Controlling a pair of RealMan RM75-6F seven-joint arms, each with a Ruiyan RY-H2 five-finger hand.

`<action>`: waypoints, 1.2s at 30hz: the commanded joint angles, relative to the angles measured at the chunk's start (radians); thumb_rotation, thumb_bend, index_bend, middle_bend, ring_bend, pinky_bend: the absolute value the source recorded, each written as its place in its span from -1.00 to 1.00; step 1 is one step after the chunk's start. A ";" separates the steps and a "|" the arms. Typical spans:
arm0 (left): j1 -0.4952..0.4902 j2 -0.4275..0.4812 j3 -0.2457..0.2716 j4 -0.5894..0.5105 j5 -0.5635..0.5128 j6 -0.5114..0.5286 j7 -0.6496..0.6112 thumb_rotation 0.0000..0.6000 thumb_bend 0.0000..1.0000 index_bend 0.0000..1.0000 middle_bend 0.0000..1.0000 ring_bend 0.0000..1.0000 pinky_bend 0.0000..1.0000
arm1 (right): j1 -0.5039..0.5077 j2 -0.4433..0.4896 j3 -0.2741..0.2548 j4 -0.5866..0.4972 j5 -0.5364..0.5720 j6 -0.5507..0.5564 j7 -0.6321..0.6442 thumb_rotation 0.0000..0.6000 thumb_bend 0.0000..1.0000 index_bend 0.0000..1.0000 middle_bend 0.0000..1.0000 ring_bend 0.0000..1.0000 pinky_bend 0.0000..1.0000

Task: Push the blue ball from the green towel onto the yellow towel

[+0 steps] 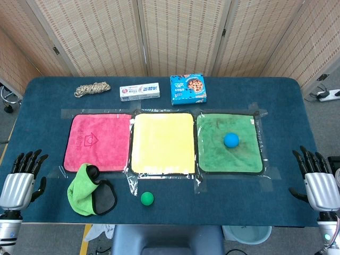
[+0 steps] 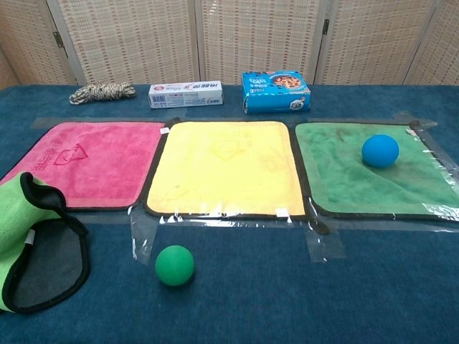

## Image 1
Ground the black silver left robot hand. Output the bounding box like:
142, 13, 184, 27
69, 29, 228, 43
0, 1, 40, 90
0, 149, 49, 212

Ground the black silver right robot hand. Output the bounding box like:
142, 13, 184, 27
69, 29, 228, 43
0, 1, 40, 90
288, 145, 340, 213

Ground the blue ball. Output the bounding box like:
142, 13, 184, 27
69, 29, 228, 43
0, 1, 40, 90
223, 132, 240, 148

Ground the green and black pouch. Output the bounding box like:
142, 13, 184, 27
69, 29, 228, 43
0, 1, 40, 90
66, 163, 118, 217

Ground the red square cloth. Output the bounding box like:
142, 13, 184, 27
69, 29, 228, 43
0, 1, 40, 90
63, 113, 133, 173

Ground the dark green square cloth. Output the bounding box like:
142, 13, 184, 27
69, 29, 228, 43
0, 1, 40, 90
195, 113, 264, 175

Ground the green ball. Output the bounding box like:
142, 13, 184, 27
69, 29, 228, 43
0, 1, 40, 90
140, 191, 155, 207

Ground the yellow square cloth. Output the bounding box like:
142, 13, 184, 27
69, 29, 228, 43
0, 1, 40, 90
129, 112, 197, 175

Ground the pale blue plastic bucket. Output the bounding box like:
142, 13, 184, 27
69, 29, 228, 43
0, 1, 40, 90
222, 225, 273, 245

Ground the chrome wheeled stool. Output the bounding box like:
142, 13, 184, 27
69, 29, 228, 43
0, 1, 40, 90
0, 84, 22, 114

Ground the white power strip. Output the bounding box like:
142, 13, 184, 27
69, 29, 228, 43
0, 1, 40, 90
316, 89, 340, 102

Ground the white rag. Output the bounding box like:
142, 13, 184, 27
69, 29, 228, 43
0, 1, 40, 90
84, 224, 115, 242

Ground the clear tape strip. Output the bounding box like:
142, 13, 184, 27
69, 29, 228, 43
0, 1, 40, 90
193, 174, 207, 194
124, 172, 146, 198

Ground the white toothpaste box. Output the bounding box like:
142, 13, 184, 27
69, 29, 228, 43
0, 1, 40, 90
119, 82, 162, 102

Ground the blue-grey robot torso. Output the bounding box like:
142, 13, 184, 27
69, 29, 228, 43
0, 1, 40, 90
110, 225, 225, 255

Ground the blue cookie box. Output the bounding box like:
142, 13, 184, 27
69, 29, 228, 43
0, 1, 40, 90
169, 73, 208, 106

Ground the woven folding screen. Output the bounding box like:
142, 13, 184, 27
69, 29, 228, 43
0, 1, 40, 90
0, 0, 340, 92

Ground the braided rope bundle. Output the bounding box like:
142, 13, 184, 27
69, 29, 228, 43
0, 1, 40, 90
74, 81, 112, 98

